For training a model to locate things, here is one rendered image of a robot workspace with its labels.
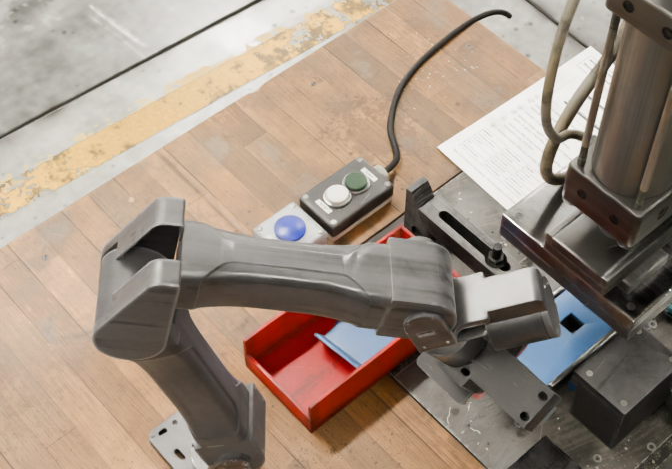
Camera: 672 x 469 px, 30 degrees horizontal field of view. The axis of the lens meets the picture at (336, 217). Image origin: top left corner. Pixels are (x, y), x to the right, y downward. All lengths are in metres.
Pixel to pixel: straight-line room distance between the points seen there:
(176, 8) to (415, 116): 1.56
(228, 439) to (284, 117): 0.60
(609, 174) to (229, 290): 0.37
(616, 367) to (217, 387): 0.46
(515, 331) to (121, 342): 0.34
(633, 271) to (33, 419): 0.70
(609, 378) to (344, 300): 0.44
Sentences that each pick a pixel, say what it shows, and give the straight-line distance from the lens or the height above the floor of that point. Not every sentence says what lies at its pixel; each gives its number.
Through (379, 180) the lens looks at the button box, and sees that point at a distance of 1.62.
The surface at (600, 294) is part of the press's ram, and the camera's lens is 1.27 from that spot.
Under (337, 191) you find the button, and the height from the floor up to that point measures 0.94.
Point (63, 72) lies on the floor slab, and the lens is 3.10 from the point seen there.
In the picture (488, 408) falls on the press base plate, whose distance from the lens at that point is 1.48.
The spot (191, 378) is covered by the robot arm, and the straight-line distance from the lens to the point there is 1.18.
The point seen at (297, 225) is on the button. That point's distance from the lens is 1.56.
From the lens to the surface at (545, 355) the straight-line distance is 1.42.
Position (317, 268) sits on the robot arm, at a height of 1.32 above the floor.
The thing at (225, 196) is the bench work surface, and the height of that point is 0.90.
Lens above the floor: 2.19
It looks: 53 degrees down
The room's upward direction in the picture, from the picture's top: straight up
